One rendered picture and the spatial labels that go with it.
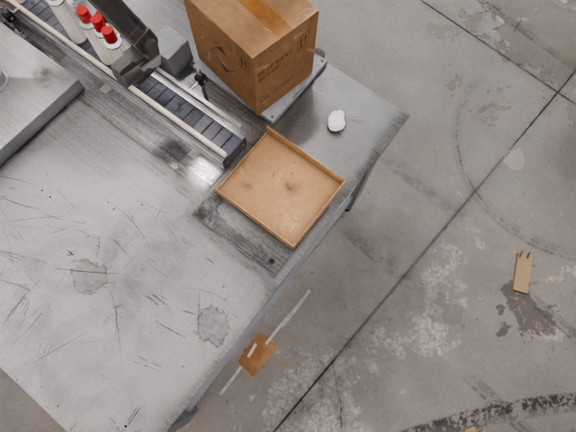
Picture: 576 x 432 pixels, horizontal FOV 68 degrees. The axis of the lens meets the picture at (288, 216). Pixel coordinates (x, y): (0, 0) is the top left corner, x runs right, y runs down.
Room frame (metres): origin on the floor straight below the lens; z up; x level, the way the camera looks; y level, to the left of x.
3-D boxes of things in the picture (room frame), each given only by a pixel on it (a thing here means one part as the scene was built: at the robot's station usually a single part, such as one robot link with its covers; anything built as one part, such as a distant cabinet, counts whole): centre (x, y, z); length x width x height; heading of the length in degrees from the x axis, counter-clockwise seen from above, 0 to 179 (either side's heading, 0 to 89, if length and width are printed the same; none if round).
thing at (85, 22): (0.89, 0.60, 0.98); 0.05 x 0.05 x 0.20
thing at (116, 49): (0.83, 0.52, 0.98); 0.05 x 0.05 x 0.20
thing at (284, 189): (0.50, 0.03, 0.85); 0.30 x 0.26 x 0.04; 56
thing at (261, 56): (0.92, 0.14, 0.99); 0.30 x 0.24 x 0.27; 45
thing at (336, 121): (0.73, -0.14, 0.85); 0.08 x 0.07 x 0.04; 137
